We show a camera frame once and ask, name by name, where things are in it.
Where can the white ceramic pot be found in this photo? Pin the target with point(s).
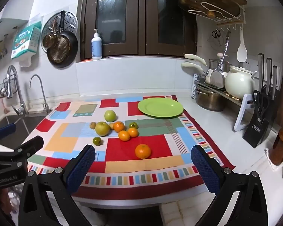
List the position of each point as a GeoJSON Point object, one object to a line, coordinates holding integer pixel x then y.
{"type": "Point", "coordinates": [239, 84]}

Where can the white wall outlet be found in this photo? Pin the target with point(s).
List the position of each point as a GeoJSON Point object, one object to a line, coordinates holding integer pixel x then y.
{"type": "Point", "coordinates": [248, 64]}

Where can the white rice spoon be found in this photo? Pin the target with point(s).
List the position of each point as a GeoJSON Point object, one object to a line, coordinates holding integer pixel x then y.
{"type": "Point", "coordinates": [242, 51]}

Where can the stainless steel pot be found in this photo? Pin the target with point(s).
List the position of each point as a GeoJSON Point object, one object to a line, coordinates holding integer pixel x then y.
{"type": "Point", "coordinates": [210, 101]}

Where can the green tangerine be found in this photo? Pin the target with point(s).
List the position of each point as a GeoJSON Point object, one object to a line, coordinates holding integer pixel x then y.
{"type": "Point", "coordinates": [133, 125]}
{"type": "Point", "coordinates": [97, 141]}

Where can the thin steel faucet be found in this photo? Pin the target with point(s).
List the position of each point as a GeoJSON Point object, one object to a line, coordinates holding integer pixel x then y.
{"type": "Point", "coordinates": [42, 94]}

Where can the steel sink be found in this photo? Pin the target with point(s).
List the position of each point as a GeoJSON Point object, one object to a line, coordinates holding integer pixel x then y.
{"type": "Point", "coordinates": [22, 127]}

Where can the black appliance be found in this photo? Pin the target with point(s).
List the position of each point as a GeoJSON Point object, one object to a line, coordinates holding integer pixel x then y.
{"type": "Point", "coordinates": [257, 131]}

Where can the white blue pump bottle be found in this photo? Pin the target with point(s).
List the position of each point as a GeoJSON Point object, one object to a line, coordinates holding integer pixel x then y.
{"type": "Point", "coordinates": [96, 48]}

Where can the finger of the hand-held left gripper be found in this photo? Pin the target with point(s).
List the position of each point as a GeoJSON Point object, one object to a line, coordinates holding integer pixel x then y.
{"type": "Point", "coordinates": [5, 130]}
{"type": "Point", "coordinates": [26, 148]}

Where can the dark wooden window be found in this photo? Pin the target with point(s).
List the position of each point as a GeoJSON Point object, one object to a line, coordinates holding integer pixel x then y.
{"type": "Point", "coordinates": [141, 16]}

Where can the green apple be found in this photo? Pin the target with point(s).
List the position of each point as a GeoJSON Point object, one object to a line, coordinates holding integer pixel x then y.
{"type": "Point", "coordinates": [110, 115]}

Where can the small kiwi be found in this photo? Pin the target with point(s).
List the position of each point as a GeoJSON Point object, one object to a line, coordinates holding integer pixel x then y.
{"type": "Point", "coordinates": [111, 125]}
{"type": "Point", "coordinates": [93, 125]}

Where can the orange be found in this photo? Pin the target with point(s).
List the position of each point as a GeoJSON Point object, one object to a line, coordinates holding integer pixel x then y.
{"type": "Point", "coordinates": [133, 132]}
{"type": "Point", "coordinates": [143, 151]}
{"type": "Point", "coordinates": [119, 126]}
{"type": "Point", "coordinates": [124, 136]}

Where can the perforated metal steamer plate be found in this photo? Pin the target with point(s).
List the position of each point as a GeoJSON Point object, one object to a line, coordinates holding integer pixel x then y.
{"type": "Point", "coordinates": [68, 20]}

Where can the small black scissors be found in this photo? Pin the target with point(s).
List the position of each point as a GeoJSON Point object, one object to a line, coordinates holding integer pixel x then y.
{"type": "Point", "coordinates": [217, 34]}

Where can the black kitchen scissors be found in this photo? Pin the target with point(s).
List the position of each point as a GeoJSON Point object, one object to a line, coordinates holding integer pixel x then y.
{"type": "Point", "coordinates": [261, 103]}

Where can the tall steel faucet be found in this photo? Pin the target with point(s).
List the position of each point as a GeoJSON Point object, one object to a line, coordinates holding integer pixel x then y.
{"type": "Point", "coordinates": [20, 94]}

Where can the large yellow-green apple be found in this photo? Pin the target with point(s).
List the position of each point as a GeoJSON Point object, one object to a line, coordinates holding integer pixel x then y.
{"type": "Point", "coordinates": [102, 129]}

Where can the colourful patchwork tablecloth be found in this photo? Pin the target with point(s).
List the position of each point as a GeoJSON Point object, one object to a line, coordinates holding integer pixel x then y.
{"type": "Point", "coordinates": [122, 165]}

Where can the green plate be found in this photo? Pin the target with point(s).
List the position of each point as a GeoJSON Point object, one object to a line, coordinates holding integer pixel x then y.
{"type": "Point", "coordinates": [155, 109]}

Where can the white metal dish rack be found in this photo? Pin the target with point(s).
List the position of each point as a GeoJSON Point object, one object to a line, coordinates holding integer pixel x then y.
{"type": "Point", "coordinates": [244, 108]}

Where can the glass jar orange contents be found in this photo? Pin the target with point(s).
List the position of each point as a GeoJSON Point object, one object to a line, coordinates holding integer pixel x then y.
{"type": "Point", "coordinates": [281, 146]}

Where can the teal white bag box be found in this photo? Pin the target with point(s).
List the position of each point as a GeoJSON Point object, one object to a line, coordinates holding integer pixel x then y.
{"type": "Point", "coordinates": [26, 40]}

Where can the small brass pan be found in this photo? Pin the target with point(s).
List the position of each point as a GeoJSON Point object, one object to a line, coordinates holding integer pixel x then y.
{"type": "Point", "coordinates": [49, 41]}

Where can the wall hook rail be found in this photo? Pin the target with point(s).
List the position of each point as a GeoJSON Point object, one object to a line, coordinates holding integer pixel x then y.
{"type": "Point", "coordinates": [0, 49]}

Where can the round dark cutting board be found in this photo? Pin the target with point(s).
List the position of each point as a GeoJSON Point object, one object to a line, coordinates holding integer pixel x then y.
{"type": "Point", "coordinates": [195, 2]}

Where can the black frying pan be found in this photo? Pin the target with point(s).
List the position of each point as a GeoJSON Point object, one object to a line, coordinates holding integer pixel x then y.
{"type": "Point", "coordinates": [61, 62]}

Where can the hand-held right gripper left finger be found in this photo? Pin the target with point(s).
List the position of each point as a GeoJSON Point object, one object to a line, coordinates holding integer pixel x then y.
{"type": "Point", "coordinates": [82, 167]}

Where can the metal spatula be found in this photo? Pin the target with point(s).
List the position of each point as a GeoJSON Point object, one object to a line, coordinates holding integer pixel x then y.
{"type": "Point", "coordinates": [218, 78]}

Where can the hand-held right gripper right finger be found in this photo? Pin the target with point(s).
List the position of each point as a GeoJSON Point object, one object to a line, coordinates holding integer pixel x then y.
{"type": "Point", "coordinates": [205, 171]}

